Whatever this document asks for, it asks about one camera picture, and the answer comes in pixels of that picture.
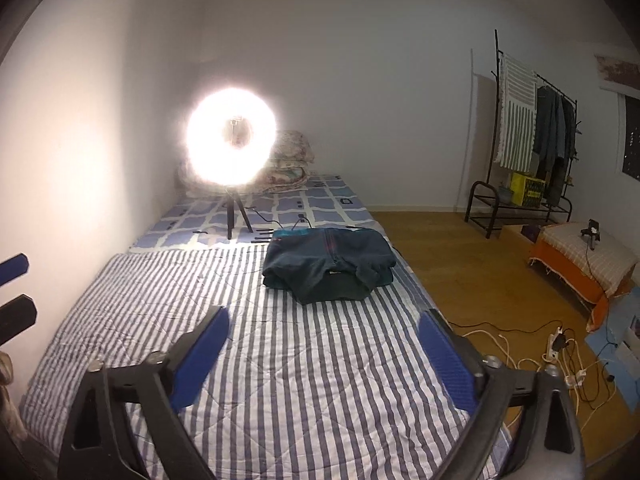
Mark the floral bedding pile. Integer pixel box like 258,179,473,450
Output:
175,130,316,196

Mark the pale wall poster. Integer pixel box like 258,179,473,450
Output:
595,52,640,94

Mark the black clothes rack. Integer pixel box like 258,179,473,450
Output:
465,29,584,239

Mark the black hanging garment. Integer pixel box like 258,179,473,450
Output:
547,94,579,206

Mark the bright ring light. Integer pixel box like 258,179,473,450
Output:
186,87,279,191

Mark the small black phone tripod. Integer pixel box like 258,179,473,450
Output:
580,219,602,252

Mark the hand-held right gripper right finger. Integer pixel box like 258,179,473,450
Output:
417,309,586,480

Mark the blue white checkered bedsheet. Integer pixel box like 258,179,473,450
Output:
129,174,388,253

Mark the dark window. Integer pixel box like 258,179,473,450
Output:
619,92,640,182

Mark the light blue floor mat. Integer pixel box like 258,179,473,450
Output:
585,292,640,401

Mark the black floor cable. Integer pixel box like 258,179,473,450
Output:
570,342,622,407

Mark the striped blue white bed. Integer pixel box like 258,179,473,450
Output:
22,247,511,480

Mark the black ring light tripod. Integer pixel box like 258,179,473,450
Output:
226,187,255,240

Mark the white floor cable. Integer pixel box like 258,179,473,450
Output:
460,329,552,377

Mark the grey-blue hanging garment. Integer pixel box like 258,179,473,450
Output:
531,84,567,175

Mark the teal plaid jacket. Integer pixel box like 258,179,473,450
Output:
262,227,399,306

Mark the small orange striped mattress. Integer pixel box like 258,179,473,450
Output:
529,220,639,332

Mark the yellow box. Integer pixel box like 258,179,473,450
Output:
509,172,547,208

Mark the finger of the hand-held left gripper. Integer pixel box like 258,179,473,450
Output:
0,295,39,346
0,254,30,281

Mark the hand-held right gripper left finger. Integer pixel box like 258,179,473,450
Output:
57,305,231,480

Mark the green white striped towel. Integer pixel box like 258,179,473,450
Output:
497,52,540,171

